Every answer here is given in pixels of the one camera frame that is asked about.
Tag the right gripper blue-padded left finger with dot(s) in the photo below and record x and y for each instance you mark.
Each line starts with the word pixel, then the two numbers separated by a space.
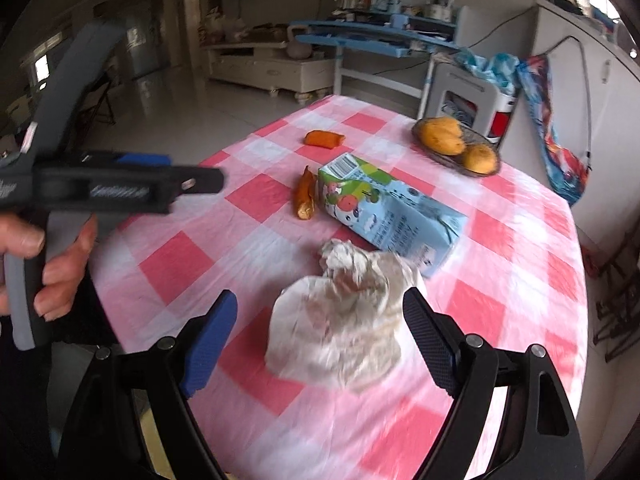
pixel 204 338

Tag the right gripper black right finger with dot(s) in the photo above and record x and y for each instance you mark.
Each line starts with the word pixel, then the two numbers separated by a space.
pixel 440 341

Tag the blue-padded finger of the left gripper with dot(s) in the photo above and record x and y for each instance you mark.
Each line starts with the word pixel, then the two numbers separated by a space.
pixel 140 159

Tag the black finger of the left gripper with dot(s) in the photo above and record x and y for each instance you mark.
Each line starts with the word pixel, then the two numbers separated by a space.
pixel 195 180

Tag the white paper wrapper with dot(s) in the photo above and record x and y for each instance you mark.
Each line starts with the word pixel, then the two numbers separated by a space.
pixel 342 329

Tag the blue green milk carton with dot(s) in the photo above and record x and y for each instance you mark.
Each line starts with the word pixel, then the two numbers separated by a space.
pixel 388 213

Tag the black folding chair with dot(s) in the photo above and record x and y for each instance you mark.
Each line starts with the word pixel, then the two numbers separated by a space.
pixel 95 105

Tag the red white checkered tablecloth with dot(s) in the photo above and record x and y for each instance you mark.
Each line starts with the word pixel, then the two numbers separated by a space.
pixel 326 218

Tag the cream TV cabinet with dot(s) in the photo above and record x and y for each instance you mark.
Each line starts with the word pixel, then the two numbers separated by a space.
pixel 267 66

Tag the pink kettle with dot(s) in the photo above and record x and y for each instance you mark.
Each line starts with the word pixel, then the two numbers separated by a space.
pixel 295 49

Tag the yellow mango right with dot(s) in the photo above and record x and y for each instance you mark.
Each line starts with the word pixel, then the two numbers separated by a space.
pixel 479 158

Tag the yellow mango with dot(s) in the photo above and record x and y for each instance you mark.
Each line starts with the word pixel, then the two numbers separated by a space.
pixel 442 135
pixel 479 158

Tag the colourful hanging bag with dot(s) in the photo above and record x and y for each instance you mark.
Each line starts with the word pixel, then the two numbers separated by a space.
pixel 567 173

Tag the dark fruit bowl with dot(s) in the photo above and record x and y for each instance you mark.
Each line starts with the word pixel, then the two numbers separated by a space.
pixel 454 162

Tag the yellow mango middle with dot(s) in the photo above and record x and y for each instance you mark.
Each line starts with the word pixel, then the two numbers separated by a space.
pixel 442 135

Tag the blue study desk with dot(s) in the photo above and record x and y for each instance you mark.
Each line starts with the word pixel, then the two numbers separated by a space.
pixel 396 36

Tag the white plastic stool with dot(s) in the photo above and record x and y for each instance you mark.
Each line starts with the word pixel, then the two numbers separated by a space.
pixel 474 102

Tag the blue crumpled cloth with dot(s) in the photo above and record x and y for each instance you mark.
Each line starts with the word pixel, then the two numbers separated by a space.
pixel 499 70

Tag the white storage cabinet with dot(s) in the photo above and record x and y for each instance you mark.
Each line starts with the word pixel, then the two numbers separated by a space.
pixel 595 105

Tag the pen holder cup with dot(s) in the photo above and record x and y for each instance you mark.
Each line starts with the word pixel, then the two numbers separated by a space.
pixel 440 10

